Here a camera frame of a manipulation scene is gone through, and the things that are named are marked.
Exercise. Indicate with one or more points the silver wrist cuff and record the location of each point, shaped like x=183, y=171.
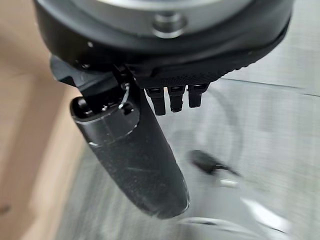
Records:
x=140, y=17

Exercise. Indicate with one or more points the dark robot foot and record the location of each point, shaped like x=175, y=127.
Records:
x=205, y=160

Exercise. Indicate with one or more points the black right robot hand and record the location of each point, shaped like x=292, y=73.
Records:
x=140, y=160

